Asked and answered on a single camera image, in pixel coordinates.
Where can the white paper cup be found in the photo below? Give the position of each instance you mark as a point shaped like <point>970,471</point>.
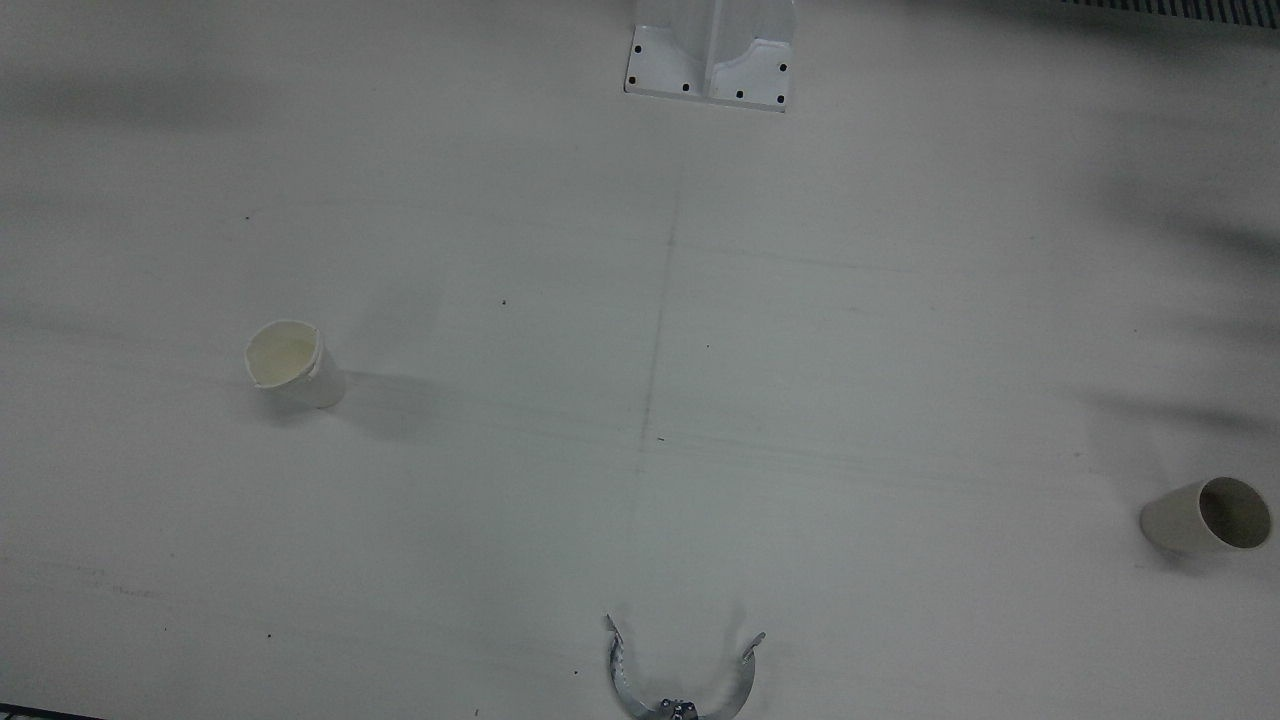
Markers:
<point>310,385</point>
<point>1175,520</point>

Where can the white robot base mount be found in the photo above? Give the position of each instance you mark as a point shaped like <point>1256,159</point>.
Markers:
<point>665,50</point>

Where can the white table cover sheet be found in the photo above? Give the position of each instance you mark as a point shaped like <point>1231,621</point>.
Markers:
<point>900,350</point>

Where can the striped metal grille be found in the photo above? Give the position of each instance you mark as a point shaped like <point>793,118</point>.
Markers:
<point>1200,12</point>

